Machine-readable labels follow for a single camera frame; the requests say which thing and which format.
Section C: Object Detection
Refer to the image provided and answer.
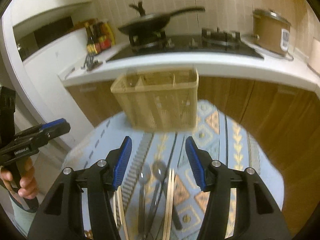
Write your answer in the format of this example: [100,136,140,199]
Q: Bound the brown rice cooker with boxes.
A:
[253,9,291,56]

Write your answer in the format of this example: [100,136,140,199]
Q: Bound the left hand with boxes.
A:
[1,157,39,203]

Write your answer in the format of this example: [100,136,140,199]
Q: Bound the black gas stove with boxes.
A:
[110,28,264,61]

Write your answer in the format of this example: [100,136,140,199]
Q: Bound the black spoon on mat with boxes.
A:
[144,160,167,239]

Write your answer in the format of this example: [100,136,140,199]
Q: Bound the sauce bottle red label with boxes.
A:
[96,22,112,51]

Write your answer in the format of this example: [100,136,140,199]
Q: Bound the sauce bottle yellow label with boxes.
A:
[85,22,101,55]

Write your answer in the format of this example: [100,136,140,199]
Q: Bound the wooden chopstick left pair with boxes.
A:
[113,186,130,240]

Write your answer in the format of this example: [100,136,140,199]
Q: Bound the black wok pan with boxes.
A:
[118,1,205,35]

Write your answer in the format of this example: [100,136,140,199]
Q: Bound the wooden chopstick on mat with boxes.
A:
[162,169,175,240]

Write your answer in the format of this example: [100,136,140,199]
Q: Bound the grey metal spoon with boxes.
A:
[138,164,151,236]

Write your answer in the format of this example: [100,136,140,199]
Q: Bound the left forearm grey sleeve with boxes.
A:
[9,193,36,238]

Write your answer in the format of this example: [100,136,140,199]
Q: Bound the beige plastic utensil basket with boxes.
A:
[111,67,199,132]

